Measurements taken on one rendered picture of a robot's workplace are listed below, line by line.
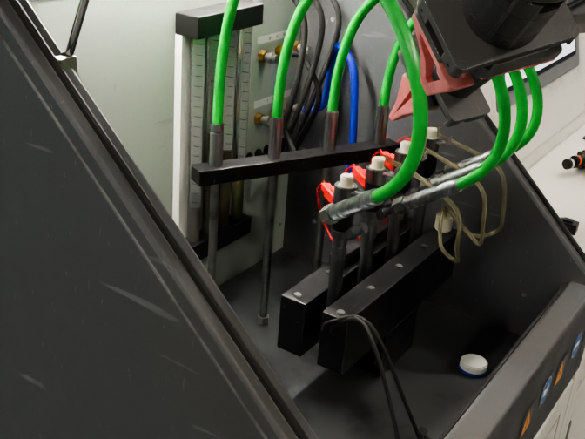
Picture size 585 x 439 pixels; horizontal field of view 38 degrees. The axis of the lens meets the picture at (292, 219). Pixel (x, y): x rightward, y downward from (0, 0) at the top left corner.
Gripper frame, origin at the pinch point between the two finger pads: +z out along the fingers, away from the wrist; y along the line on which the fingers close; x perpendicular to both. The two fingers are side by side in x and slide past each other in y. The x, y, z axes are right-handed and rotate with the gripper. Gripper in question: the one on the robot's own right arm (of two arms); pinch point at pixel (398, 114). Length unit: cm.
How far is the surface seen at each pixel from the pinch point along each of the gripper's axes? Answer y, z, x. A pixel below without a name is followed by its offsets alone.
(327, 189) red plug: -2.5, 15.4, 0.7
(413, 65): -0.6, -14.7, 11.9
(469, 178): -9.2, 2.0, -8.7
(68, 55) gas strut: 13.0, 0.9, 35.2
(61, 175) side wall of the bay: 3.6, 5.6, 38.1
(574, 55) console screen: 13, 28, -87
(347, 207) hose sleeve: -8.1, 1.7, 11.5
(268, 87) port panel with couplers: 20.1, 33.3, -13.0
